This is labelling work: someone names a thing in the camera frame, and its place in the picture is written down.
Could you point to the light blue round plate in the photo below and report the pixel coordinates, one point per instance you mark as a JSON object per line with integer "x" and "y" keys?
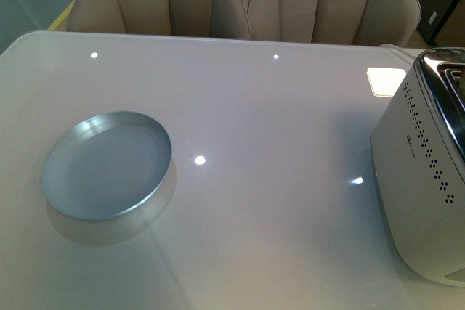
{"x": 106, "y": 166}

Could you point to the brown bread slice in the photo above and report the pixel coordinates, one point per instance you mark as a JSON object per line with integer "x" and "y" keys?
{"x": 461, "y": 84}

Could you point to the beige chair on left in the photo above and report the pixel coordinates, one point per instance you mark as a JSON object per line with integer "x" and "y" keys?
{"x": 192, "y": 18}

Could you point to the beige chair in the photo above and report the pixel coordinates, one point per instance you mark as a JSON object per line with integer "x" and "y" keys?
{"x": 192, "y": 18}
{"x": 347, "y": 22}

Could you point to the white chrome toaster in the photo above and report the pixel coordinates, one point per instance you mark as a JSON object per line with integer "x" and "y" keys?
{"x": 418, "y": 157}

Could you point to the beige chair on right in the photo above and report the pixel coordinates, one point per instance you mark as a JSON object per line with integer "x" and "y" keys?
{"x": 347, "y": 22}

